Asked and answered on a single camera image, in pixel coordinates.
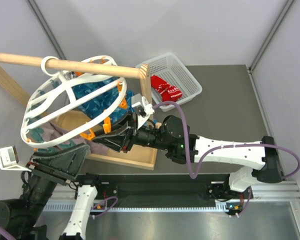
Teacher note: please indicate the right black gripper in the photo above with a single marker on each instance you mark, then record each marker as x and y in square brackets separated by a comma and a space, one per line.
[125, 134]

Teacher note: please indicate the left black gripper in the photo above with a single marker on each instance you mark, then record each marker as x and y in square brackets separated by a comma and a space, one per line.
[61, 164]

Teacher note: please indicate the white round clip hanger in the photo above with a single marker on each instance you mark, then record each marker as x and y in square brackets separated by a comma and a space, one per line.
[58, 84]

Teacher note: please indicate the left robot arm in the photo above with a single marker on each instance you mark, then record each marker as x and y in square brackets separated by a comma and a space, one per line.
[18, 217]

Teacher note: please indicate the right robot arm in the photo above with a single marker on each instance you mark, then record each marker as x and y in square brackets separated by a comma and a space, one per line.
[259, 160]

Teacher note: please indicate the teal clothes peg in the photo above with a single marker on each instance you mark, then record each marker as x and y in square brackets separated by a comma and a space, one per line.
[70, 143]
[37, 135]

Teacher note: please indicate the orange clothes peg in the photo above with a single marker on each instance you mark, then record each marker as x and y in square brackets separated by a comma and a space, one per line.
[88, 136]
[107, 125]
[123, 104]

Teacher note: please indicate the mauve grey cloth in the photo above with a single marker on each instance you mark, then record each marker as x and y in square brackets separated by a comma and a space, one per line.
[52, 131]

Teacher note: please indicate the blue leaf-pattern cloth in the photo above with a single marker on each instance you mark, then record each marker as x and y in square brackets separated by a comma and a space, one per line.
[97, 105]

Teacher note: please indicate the red christmas sock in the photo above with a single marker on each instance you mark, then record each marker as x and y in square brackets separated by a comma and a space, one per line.
[174, 93]
[160, 86]

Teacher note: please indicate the white perforated plastic basket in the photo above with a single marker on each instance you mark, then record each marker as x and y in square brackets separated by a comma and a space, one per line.
[169, 68]

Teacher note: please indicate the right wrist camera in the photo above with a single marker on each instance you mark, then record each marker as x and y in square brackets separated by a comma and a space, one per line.
[141, 106]

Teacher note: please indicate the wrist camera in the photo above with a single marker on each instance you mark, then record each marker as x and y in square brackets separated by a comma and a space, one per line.
[9, 159]
[141, 106]

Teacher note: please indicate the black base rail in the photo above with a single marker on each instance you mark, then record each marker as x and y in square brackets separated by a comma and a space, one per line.
[166, 190]

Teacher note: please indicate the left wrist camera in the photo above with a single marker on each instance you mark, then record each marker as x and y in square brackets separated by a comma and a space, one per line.
[9, 159]

